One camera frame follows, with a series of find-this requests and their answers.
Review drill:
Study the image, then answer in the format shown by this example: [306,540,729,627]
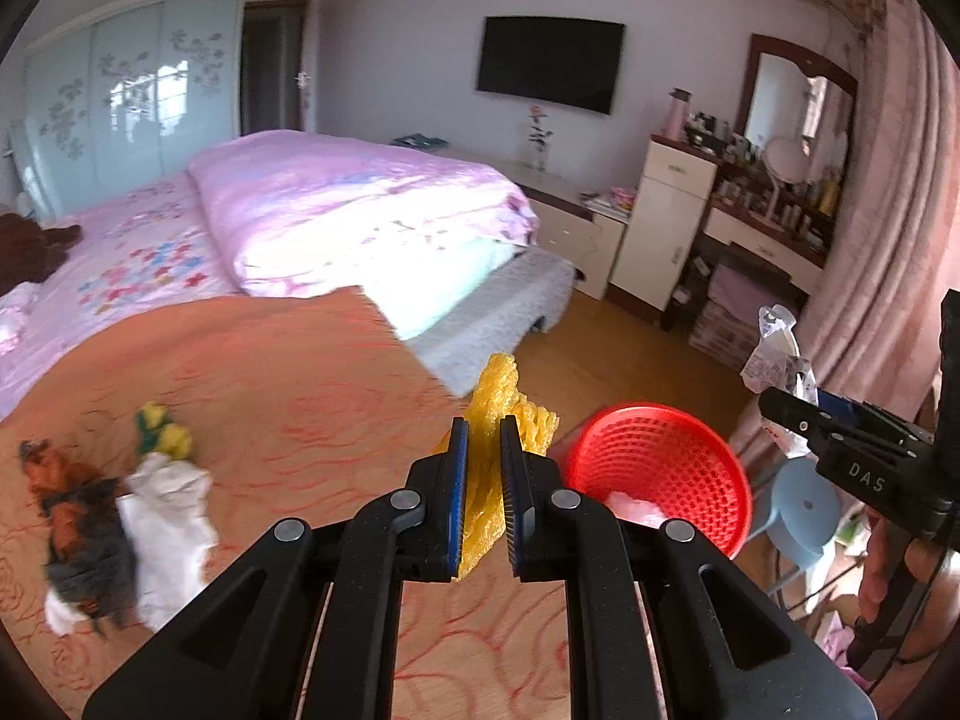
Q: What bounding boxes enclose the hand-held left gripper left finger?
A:
[82,418,471,720]

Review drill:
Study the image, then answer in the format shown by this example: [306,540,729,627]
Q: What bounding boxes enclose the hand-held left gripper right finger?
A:
[499,415,880,720]

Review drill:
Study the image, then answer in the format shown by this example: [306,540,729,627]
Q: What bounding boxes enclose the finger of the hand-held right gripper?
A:
[757,388,835,460]
[816,388,925,441]

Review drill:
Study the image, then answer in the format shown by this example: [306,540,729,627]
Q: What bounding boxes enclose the green white plastic packet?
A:
[741,304,818,458]

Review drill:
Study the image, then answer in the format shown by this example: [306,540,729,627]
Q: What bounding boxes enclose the yellow knitted cloth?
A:
[459,351,562,580]

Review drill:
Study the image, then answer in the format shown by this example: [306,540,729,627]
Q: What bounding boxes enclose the red plastic mesh basket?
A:
[564,403,753,560]

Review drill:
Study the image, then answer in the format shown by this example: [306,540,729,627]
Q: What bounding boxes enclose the white tissue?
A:
[116,452,220,632]

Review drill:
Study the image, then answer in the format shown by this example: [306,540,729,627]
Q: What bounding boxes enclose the person's right hand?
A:
[859,514,959,653]

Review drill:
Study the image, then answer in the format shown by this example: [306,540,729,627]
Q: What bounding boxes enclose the light blue plastic stool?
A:
[746,457,845,575]

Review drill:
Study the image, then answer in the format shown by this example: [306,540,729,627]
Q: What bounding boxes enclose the patterned storage box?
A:
[690,300,773,372]

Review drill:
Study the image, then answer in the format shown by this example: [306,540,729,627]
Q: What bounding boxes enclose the pink cushioned vanity stool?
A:
[705,262,796,316]

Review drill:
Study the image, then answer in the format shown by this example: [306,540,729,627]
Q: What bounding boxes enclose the brown cream dressing table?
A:
[660,180,833,338]

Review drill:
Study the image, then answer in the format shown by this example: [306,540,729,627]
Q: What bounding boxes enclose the grey upholstered bed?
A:
[0,127,578,421]

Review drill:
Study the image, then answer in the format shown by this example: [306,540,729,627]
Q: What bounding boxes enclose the row of cosmetic bottles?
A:
[686,111,841,256]

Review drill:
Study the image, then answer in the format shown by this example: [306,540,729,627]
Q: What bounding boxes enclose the pink patterned curtain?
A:
[731,0,960,466]

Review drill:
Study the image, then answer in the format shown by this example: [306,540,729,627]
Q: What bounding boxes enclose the light blue folded quilt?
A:
[360,240,530,342]

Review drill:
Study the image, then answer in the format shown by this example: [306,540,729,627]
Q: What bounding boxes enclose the cream tall cabinet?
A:
[607,135,725,312]

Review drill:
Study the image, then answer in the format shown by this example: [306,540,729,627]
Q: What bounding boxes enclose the round white makeup mirror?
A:
[761,136,811,222]

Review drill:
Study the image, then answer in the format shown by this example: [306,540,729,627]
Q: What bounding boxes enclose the cream low cabinet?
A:
[442,154,627,301]

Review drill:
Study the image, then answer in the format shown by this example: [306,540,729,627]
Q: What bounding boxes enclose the pink items on cabinet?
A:
[585,186,638,215]

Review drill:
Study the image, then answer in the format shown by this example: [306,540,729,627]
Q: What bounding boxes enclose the pink folded quilt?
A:
[186,129,541,297]

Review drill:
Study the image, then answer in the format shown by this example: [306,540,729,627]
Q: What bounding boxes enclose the brown framed vanity mirror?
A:
[739,34,860,158]

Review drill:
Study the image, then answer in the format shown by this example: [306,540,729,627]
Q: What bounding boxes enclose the pink thermos bottle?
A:
[664,88,695,142]

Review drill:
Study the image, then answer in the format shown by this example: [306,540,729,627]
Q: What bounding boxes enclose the rose in glass vase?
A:
[525,105,556,173]

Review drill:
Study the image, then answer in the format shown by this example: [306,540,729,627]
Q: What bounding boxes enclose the pink floral bedsheet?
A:
[0,169,241,421]

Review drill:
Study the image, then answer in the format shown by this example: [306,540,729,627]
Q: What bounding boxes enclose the brown wooden door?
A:
[240,0,312,140]

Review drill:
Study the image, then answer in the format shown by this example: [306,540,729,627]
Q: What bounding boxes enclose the brown plush toy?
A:
[0,211,83,297]

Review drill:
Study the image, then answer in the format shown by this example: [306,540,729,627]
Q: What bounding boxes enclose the glass door floral wardrobe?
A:
[7,0,248,218]

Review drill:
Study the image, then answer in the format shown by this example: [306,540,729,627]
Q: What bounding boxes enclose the black wall television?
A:
[476,15,626,117]

